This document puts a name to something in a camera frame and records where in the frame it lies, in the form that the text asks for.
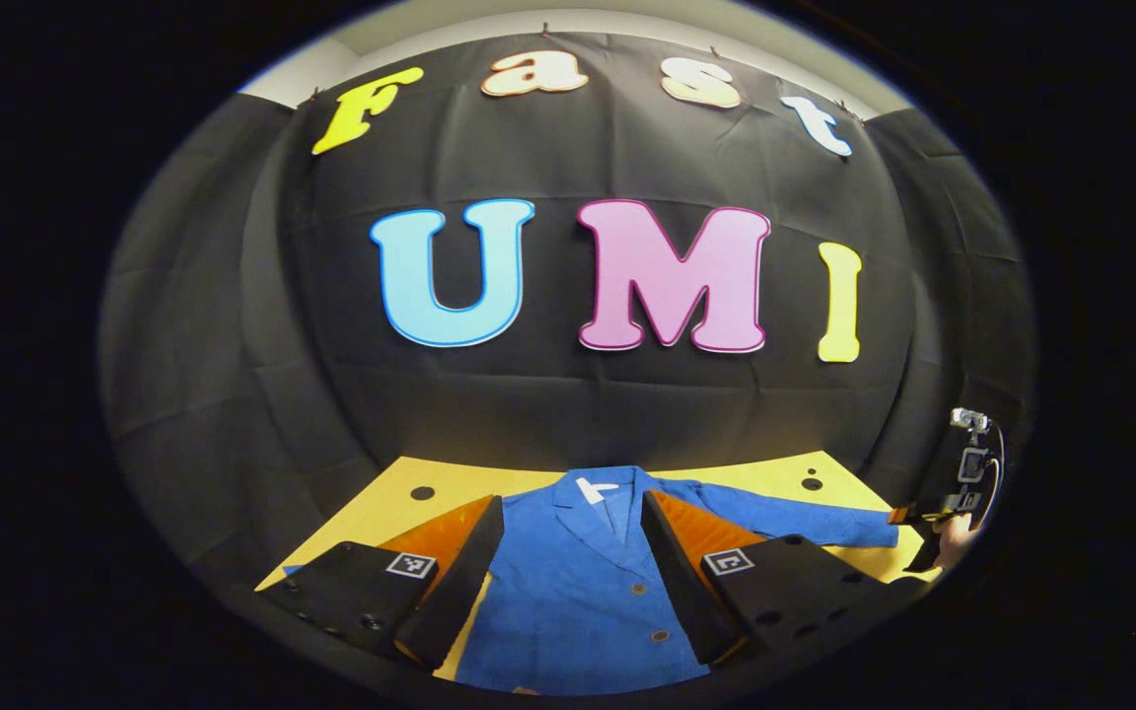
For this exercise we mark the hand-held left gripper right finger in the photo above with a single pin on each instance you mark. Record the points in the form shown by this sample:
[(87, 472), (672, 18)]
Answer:
[(673, 582)]

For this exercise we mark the blue button jacket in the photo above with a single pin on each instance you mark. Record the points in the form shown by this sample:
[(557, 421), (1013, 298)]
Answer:
[(578, 602)]

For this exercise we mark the black backdrop cloth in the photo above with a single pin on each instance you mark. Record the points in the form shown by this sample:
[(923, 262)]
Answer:
[(568, 404)]

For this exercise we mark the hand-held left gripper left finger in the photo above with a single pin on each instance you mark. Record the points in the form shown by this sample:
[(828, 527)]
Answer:
[(460, 582)]

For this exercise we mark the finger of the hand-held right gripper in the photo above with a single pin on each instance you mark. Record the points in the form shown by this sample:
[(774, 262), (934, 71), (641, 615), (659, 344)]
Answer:
[(905, 515)]

